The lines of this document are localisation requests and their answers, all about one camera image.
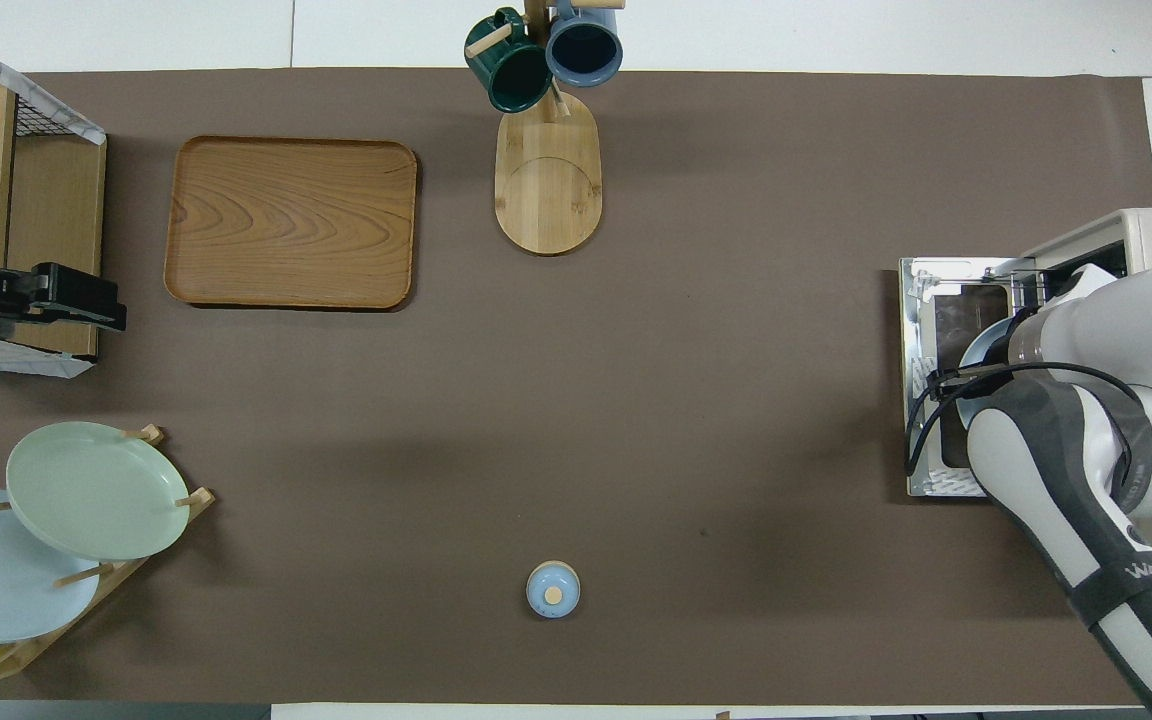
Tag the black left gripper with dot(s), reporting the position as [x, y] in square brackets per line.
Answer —
[76, 298]

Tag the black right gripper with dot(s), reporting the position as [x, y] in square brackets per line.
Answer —
[1030, 292]

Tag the small light blue plate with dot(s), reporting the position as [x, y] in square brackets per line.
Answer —
[986, 350]

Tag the glass oven door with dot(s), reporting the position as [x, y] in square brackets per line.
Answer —
[926, 300]

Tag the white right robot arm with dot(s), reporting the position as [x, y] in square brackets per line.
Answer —
[1066, 470]

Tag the pale green plate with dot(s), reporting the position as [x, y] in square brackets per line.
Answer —
[96, 490]

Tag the wooden tray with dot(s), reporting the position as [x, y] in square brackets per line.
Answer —
[291, 220]

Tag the wooden plate rack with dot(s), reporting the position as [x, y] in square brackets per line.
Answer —
[121, 575]

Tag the brown table mat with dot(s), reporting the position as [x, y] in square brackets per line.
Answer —
[636, 400]

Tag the wooden mug tree stand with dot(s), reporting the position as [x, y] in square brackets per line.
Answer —
[548, 190]

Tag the dark green mug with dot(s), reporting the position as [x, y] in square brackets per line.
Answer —
[516, 75]

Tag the blue mug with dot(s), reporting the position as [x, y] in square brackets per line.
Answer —
[584, 50]

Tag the small blue lidded jar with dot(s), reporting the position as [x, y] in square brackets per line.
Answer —
[553, 590]

